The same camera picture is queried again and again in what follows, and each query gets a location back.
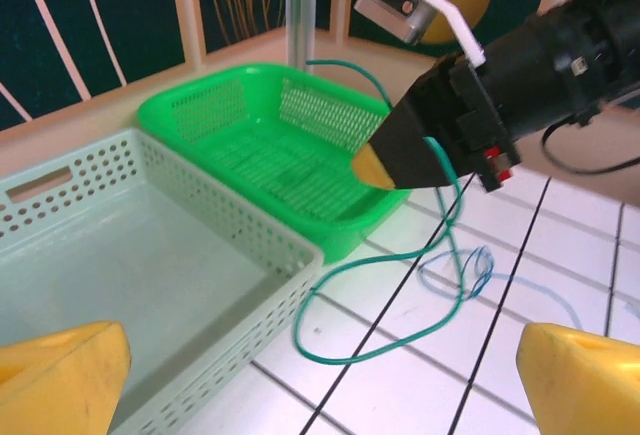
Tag light blue cable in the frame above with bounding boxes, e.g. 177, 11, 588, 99
417, 253, 587, 332

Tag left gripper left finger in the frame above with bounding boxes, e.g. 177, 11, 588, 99
0, 321, 132, 435

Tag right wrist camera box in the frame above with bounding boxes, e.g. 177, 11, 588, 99
353, 0, 487, 65

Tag pale mint plastic basket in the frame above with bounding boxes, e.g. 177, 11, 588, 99
0, 127, 325, 435

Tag thin black gripper wire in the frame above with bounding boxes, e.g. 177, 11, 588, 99
541, 118, 640, 177

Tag bright green plastic basket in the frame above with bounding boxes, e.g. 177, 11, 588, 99
137, 63, 412, 265

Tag green cable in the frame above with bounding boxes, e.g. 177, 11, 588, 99
292, 58, 469, 367

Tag aluminium corner post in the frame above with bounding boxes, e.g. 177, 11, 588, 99
285, 0, 318, 75

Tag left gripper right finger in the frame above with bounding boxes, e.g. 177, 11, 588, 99
516, 323, 640, 435

